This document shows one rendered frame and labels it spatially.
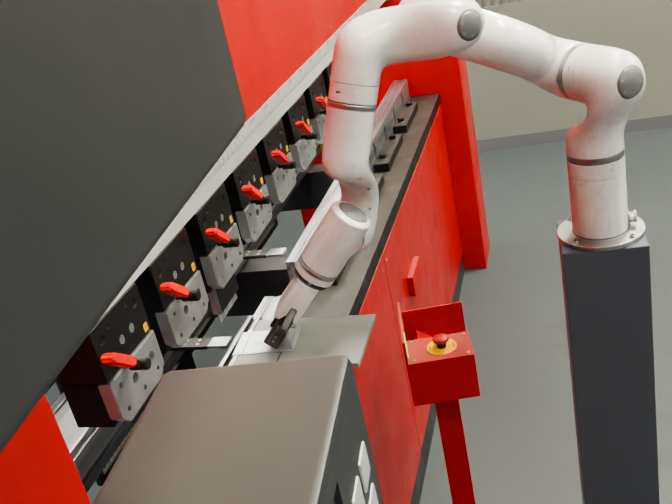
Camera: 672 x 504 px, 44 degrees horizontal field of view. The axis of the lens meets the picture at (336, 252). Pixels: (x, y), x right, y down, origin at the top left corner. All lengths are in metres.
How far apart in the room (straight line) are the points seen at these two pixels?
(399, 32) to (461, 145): 2.28
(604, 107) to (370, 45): 0.51
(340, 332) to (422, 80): 2.13
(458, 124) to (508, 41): 2.11
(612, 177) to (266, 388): 1.44
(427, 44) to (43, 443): 0.99
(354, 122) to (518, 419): 1.74
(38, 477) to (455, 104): 3.11
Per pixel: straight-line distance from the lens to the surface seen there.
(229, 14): 1.80
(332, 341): 1.68
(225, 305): 1.68
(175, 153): 0.32
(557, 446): 2.90
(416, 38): 1.50
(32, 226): 0.23
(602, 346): 2.00
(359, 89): 1.49
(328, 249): 1.56
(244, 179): 1.74
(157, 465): 0.45
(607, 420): 2.12
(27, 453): 0.76
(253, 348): 1.72
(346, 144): 1.51
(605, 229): 1.89
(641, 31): 5.37
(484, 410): 3.08
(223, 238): 1.52
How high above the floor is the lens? 1.86
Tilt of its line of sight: 25 degrees down
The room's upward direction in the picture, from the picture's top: 12 degrees counter-clockwise
